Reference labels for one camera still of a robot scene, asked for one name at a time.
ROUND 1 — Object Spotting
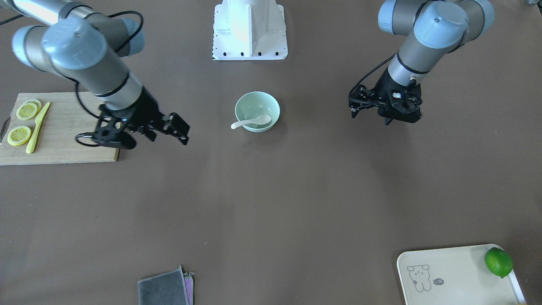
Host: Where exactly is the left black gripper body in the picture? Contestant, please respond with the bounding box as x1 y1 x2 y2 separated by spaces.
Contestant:
374 70 423 124

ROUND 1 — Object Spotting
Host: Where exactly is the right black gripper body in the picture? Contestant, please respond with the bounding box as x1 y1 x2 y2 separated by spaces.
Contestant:
108 87 164 141

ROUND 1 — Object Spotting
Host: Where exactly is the light green bowl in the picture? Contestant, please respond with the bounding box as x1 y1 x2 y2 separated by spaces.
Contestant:
235 92 281 133

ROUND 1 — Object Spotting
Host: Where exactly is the white ceramic spoon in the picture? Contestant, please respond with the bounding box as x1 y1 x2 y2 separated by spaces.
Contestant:
230 114 272 130

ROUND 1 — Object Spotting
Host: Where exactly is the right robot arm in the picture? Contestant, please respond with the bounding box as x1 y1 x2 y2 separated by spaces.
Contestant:
1 0 190 150

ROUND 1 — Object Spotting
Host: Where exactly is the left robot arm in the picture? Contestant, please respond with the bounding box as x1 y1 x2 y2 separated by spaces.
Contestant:
373 0 495 124

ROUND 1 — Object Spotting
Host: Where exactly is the bamboo cutting board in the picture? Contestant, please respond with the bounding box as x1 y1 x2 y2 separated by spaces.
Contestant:
0 92 119 166

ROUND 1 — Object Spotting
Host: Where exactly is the yellow plastic knife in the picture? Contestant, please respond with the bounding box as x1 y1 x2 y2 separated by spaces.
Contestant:
25 102 52 154

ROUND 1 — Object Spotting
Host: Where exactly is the upper lemon slice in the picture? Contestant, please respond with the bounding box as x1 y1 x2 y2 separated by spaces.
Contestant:
16 102 39 120

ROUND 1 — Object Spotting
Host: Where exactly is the lower lemon slice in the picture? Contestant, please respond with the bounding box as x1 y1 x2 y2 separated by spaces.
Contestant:
6 125 32 147

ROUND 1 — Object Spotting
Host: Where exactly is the pink folded cloth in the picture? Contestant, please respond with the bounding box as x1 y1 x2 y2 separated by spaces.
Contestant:
183 272 195 305

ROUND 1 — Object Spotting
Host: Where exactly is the grey folded cloth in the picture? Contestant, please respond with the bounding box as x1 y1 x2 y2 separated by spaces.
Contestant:
138 266 188 305

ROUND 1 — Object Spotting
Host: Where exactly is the cream rabbit tray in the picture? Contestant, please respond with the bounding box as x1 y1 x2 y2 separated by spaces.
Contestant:
396 244 526 305

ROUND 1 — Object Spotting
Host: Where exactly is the green lime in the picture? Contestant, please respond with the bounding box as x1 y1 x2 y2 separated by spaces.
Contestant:
484 247 514 278

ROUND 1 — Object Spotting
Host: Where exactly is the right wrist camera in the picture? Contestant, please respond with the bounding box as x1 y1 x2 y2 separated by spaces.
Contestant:
75 116 137 150

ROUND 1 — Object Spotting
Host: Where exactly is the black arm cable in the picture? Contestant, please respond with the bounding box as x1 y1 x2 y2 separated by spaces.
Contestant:
354 54 396 92

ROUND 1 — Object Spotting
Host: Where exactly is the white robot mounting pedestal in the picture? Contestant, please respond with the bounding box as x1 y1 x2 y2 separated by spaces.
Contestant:
212 0 288 61

